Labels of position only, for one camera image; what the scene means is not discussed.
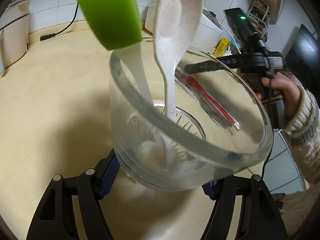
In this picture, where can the small white teapot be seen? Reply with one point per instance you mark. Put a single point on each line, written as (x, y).
(227, 52)

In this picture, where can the metal wire rack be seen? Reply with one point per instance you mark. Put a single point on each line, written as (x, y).
(259, 16)

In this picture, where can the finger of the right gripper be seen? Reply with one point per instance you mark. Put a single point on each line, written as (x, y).
(210, 66)

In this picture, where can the right hand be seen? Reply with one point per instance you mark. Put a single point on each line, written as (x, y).
(290, 91)

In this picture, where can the clear glass tumbler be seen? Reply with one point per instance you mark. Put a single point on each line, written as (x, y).
(177, 156)

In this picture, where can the beige electric cooker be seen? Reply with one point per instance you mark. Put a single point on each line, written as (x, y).
(14, 32)

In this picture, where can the knitted sweater right forearm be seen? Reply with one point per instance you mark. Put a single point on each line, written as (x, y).
(302, 137)

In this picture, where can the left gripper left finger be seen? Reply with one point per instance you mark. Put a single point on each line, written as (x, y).
(54, 217)

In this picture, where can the wooden handled fork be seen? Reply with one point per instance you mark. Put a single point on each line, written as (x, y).
(179, 75)

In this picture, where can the speckled beige large spoon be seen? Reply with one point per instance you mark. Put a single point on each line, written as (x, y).
(174, 28)

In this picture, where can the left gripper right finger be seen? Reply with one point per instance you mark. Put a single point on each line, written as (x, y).
(259, 216)

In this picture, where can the red handled utensil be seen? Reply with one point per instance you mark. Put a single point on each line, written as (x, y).
(211, 106)

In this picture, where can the white rice cooker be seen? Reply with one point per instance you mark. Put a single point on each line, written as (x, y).
(208, 32)

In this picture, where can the yellow box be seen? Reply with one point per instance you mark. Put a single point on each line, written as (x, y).
(221, 47)

